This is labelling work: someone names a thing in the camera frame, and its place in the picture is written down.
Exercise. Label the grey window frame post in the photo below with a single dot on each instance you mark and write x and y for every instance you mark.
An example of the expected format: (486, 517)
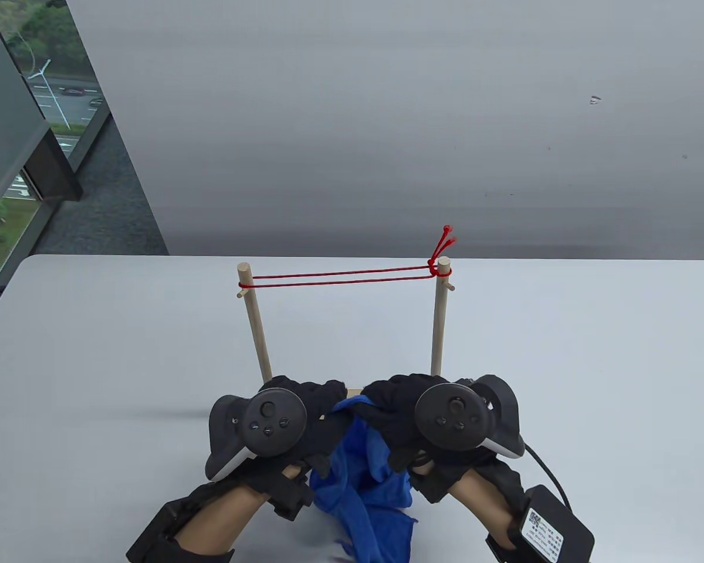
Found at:
(6, 117)

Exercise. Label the blue towel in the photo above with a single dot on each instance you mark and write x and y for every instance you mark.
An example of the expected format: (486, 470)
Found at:
(364, 492)

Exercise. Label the wooden rack with posts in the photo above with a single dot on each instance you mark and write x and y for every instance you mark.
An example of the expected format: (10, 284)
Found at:
(440, 328)

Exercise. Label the dark grey hand controller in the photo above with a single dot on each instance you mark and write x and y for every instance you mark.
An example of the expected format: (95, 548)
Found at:
(452, 416)
(270, 419)

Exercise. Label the dark grey right hand controller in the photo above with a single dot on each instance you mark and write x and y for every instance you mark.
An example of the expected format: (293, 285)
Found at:
(452, 416)

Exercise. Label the person's left hand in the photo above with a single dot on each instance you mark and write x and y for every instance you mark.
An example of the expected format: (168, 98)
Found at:
(320, 404)

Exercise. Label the dark grey left hand controller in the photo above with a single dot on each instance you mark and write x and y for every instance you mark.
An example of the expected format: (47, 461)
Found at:
(270, 419)

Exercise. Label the person's right forearm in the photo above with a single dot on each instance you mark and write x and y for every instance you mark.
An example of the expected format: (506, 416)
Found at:
(487, 498)

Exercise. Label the person's right hand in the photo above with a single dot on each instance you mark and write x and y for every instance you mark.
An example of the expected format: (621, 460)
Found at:
(387, 404)

